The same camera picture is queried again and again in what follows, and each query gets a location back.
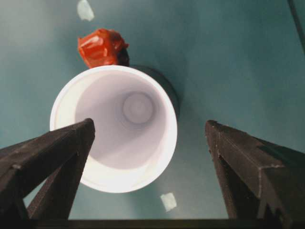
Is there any white paper cup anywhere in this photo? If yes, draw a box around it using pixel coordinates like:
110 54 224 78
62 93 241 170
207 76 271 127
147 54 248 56
49 64 179 194

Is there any black cup holder red handle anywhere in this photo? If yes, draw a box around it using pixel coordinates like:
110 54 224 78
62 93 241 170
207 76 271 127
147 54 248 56
77 28 181 114

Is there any blue-green table cloth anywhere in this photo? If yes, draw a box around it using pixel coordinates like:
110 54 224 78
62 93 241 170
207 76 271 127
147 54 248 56
0 0 305 221

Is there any square white paper scrap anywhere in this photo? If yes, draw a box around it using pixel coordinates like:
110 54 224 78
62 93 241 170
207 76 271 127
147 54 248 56
160 192 178 212

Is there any rounded white paper scrap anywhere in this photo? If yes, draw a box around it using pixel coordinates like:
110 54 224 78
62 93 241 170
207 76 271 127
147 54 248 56
77 0 95 21

